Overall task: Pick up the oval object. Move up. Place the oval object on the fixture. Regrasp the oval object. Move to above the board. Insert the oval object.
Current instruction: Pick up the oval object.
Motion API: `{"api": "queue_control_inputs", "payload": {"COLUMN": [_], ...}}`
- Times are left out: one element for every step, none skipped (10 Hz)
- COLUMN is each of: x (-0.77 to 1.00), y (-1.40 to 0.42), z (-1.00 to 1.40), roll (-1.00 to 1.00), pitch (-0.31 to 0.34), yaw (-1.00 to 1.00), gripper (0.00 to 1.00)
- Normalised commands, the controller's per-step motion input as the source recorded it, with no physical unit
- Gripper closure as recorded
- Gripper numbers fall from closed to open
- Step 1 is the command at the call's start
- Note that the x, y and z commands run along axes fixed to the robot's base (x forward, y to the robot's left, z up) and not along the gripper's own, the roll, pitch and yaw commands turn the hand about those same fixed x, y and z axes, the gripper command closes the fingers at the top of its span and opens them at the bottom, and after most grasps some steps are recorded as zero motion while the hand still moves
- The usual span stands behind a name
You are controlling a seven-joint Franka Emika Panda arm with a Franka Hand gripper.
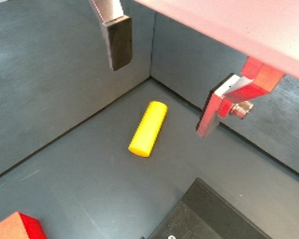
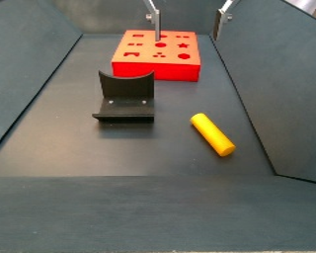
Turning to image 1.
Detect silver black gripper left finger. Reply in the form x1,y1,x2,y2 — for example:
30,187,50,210
88,0,132,71

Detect silver red gripper right finger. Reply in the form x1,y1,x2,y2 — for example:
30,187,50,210
196,57,284,137

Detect yellow oval peg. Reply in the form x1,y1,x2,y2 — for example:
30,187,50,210
128,101,168,157

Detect black curved fixture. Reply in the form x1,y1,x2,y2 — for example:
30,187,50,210
146,177,271,239

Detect red shape-sorter block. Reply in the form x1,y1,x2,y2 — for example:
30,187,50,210
0,212,46,239

